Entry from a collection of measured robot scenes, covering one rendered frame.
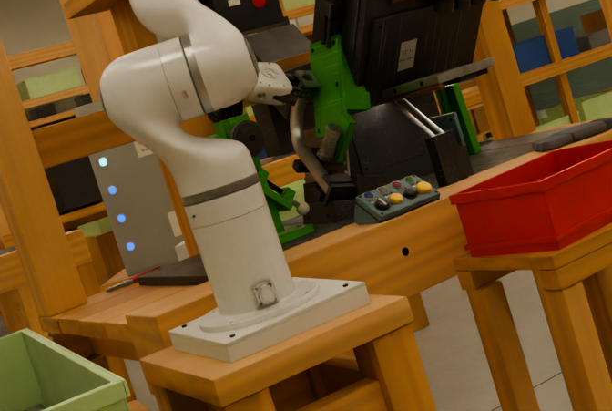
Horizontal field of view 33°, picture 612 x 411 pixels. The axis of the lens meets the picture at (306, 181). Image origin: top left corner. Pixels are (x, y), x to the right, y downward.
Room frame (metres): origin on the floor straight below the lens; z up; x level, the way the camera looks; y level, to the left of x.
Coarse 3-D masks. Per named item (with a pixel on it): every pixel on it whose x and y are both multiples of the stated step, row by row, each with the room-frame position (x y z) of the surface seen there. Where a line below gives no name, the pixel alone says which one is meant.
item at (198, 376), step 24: (360, 312) 1.47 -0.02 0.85; (384, 312) 1.47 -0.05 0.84; (408, 312) 1.48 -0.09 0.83; (312, 336) 1.42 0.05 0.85; (336, 336) 1.43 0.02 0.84; (360, 336) 1.45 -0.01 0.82; (144, 360) 1.61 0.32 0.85; (168, 360) 1.55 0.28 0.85; (192, 360) 1.50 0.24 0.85; (216, 360) 1.45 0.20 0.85; (240, 360) 1.41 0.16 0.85; (264, 360) 1.38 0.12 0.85; (288, 360) 1.39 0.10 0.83; (312, 360) 1.41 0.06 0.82; (168, 384) 1.52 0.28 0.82; (192, 384) 1.42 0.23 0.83; (216, 384) 1.35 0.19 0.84; (240, 384) 1.36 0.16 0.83; (264, 384) 1.37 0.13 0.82
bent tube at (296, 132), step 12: (300, 72) 2.28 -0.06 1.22; (300, 84) 2.27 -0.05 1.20; (312, 84) 2.25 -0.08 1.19; (300, 108) 2.30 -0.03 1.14; (300, 120) 2.31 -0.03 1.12; (300, 132) 2.31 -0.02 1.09; (300, 144) 2.29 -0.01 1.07; (300, 156) 2.28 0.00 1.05; (312, 156) 2.26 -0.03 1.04; (312, 168) 2.23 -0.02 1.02
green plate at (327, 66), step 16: (320, 48) 2.27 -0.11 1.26; (336, 48) 2.21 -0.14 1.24; (320, 64) 2.27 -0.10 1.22; (336, 64) 2.21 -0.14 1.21; (320, 80) 2.27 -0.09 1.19; (336, 80) 2.21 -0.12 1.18; (352, 80) 2.23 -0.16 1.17; (320, 96) 2.27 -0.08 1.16; (336, 96) 2.21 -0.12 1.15; (352, 96) 2.23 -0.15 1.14; (368, 96) 2.25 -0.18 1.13; (320, 112) 2.27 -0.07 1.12; (336, 112) 2.21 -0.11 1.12; (352, 112) 2.27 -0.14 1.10; (320, 128) 2.27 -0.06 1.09
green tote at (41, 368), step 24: (24, 336) 1.52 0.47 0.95; (0, 360) 1.53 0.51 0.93; (24, 360) 1.54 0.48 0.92; (48, 360) 1.36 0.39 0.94; (72, 360) 1.18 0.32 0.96; (0, 384) 1.52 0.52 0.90; (24, 384) 1.53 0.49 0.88; (48, 384) 1.43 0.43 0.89; (72, 384) 1.23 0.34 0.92; (96, 384) 1.08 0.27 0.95; (120, 384) 0.99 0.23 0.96; (0, 408) 1.52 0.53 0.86; (24, 408) 1.53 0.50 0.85; (48, 408) 0.97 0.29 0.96; (72, 408) 0.97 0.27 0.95; (96, 408) 0.98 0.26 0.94; (120, 408) 0.99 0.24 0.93
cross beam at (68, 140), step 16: (288, 64) 2.69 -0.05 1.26; (96, 112) 2.42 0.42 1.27; (48, 128) 2.35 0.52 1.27; (64, 128) 2.37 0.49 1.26; (80, 128) 2.39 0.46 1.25; (96, 128) 2.41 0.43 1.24; (112, 128) 2.43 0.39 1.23; (48, 144) 2.35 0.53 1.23; (64, 144) 2.37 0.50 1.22; (80, 144) 2.39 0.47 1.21; (96, 144) 2.40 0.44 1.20; (112, 144) 2.42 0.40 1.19; (48, 160) 2.34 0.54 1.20; (64, 160) 2.36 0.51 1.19
